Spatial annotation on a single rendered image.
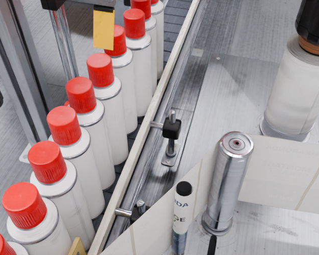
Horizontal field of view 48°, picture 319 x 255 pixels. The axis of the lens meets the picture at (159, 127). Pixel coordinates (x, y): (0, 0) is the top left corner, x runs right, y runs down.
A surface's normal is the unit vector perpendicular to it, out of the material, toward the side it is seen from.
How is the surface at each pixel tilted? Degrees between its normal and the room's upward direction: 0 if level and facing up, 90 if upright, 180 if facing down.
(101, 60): 3
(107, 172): 90
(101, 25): 69
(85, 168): 90
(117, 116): 90
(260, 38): 0
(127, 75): 90
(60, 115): 3
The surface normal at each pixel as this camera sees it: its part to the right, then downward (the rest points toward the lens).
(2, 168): 0.00, -0.66
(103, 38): -0.25, 0.43
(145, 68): 0.56, 0.62
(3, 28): -0.26, 0.72
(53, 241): 0.83, 0.42
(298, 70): -0.70, 0.54
